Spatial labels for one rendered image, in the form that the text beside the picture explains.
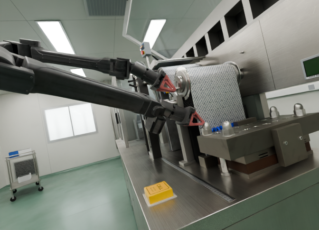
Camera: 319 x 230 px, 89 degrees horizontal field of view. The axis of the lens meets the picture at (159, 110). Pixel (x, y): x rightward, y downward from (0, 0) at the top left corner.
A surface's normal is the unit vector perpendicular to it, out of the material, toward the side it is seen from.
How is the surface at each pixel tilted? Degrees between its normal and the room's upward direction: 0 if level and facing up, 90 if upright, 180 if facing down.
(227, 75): 90
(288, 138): 90
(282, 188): 90
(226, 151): 90
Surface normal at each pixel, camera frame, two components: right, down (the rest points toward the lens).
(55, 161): 0.29, -0.10
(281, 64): -0.94, 0.18
